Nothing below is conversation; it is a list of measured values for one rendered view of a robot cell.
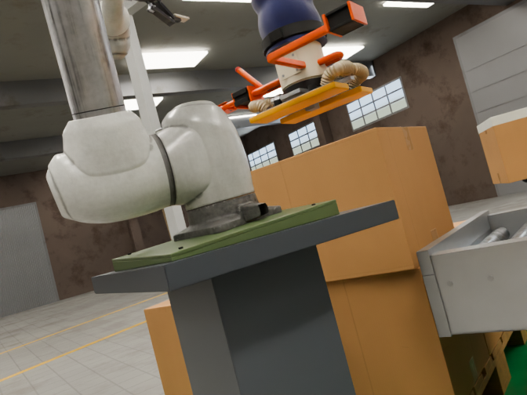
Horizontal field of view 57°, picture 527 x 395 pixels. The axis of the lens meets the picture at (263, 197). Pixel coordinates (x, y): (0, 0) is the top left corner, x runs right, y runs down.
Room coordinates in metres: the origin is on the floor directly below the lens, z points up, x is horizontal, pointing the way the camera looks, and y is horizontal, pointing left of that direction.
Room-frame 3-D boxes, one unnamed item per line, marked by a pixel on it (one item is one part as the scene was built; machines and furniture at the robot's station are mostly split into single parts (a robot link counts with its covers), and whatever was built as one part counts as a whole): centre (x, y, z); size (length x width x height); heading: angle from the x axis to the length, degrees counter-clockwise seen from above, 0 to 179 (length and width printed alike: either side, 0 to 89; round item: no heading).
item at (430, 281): (1.45, -0.54, 0.47); 0.70 x 0.03 x 0.15; 144
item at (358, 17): (1.28, -0.33, 1.24); 0.09 x 0.08 x 0.05; 144
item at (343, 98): (1.74, -0.30, 1.13); 0.34 x 0.10 x 0.05; 54
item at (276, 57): (1.68, -0.01, 1.24); 0.93 x 0.30 x 0.04; 54
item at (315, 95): (1.59, -0.19, 1.13); 0.34 x 0.10 x 0.05; 54
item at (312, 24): (1.66, -0.24, 1.35); 0.23 x 0.23 x 0.04
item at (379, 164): (1.66, -0.23, 0.74); 0.60 x 0.40 x 0.40; 52
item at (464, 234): (1.45, -0.54, 0.58); 0.70 x 0.03 x 0.06; 144
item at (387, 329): (2.09, -0.17, 0.34); 1.20 x 1.00 x 0.40; 54
